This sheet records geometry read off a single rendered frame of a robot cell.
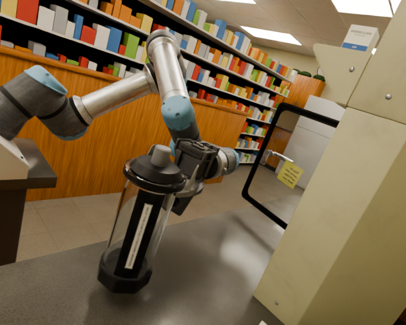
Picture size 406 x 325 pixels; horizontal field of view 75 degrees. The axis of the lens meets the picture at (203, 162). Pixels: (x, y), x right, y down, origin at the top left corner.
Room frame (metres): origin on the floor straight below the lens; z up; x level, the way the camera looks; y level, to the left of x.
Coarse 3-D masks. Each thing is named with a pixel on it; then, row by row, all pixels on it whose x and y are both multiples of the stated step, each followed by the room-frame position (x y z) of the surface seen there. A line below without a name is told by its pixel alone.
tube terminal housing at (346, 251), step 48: (384, 48) 0.52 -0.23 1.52; (384, 96) 0.50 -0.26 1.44; (336, 144) 0.52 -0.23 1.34; (384, 144) 0.48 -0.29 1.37; (336, 192) 0.50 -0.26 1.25; (384, 192) 0.47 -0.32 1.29; (288, 240) 0.52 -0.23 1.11; (336, 240) 0.47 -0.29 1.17; (384, 240) 0.47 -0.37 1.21; (288, 288) 0.49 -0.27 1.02; (336, 288) 0.47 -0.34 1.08; (384, 288) 0.48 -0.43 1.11
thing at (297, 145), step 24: (288, 120) 0.96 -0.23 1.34; (312, 120) 0.90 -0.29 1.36; (288, 144) 0.93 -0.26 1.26; (312, 144) 0.87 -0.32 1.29; (264, 168) 0.97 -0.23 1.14; (288, 168) 0.90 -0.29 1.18; (312, 168) 0.85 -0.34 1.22; (264, 192) 0.94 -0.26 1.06; (288, 192) 0.87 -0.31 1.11; (288, 216) 0.85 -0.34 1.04
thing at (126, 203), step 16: (128, 160) 0.42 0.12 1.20; (128, 192) 0.38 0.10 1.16; (160, 192) 0.37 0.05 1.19; (176, 192) 0.39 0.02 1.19; (128, 208) 0.38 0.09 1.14; (160, 208) 0.39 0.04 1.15; (112, 224) 0.41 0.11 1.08; (160, 224) 0.40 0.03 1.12; (112, 240) 0.39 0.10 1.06; (112, 256) 0.38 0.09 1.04; (144, 256) 0.39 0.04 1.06; (112, 272) 0.38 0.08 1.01; (144, 272) 0.40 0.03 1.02
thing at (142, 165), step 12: (144, 156) 0.43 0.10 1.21; (156, 156) 0.41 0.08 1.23; (168, 156) 0.41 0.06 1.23; (132, 168) 0.39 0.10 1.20; (144, 168) 0.38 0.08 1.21; (156, 168) 0.39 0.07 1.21; (168, 168) 0.41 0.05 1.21; (156, 180) 0.38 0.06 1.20; (168, 180) 0.39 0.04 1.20; (180, 180) 0.41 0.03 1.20
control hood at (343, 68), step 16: (320, 48) 0.59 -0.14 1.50; (336, 48) 0.57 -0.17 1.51; (320, 64) 0.59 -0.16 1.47; (336, 64) 0.56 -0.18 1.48; (352, 64) 0.55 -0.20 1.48; (368, 64) 0.53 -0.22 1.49; (336, 80) 0.56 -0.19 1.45; (352, 80) 0.54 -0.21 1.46; (336, 96) 0.55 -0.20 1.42; (352, 96) 0.53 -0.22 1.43
